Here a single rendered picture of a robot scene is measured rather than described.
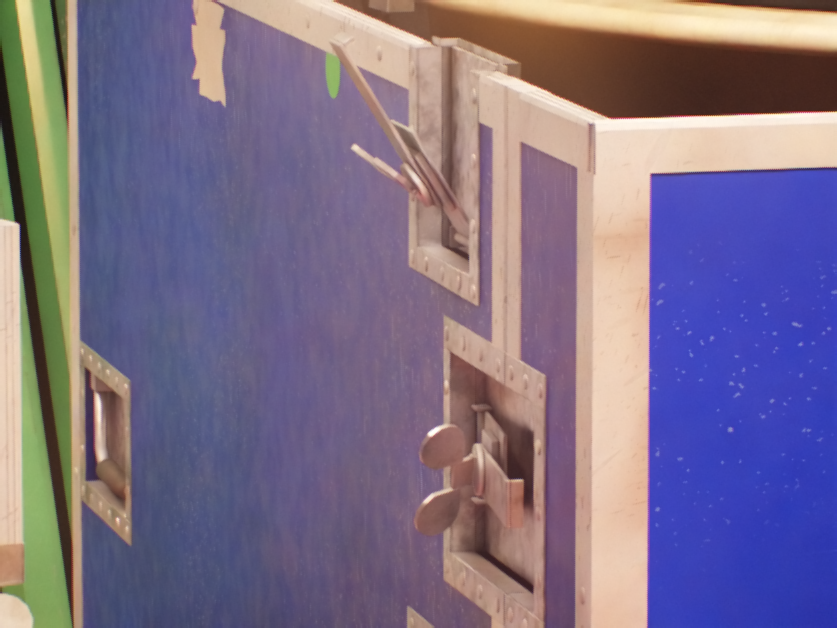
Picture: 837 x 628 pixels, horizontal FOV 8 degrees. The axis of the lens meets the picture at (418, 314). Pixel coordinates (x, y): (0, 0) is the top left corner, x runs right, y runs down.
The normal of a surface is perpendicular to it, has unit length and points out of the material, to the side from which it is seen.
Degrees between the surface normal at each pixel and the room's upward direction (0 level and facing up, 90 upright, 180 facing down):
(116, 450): 90
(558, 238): 90
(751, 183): 90
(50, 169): 76
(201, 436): 90
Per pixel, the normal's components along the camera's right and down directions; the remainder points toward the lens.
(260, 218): -0.97, 0.04
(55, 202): 0.58, -0.11
